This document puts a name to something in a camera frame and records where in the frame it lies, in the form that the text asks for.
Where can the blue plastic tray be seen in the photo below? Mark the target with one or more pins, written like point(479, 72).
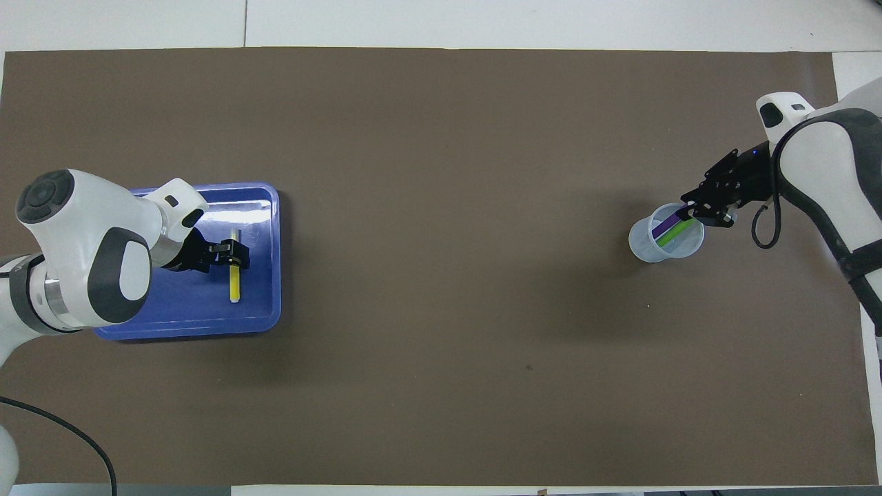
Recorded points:
point(255, 310)

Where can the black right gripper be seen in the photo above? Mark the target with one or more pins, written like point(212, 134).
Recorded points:
point(741, 179)

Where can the green marker pen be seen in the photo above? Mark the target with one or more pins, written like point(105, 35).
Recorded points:
point(672, 234)

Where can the translucent plastic cup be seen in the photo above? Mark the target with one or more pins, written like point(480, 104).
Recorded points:
point(648, 251)

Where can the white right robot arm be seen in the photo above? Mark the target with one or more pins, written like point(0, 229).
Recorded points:
point(847, 172)

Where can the purple marker pen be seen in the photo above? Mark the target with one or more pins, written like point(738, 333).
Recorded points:
point(667, 222)

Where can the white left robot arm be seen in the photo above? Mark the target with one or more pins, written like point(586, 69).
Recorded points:
point(76, 234)

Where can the yellow marker pen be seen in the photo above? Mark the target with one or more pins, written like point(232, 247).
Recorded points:
point(235, 286)

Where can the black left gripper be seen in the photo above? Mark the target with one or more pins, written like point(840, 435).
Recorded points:
point(196, 253)

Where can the brown table mat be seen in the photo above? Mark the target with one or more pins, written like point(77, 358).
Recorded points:
point(441, 172)

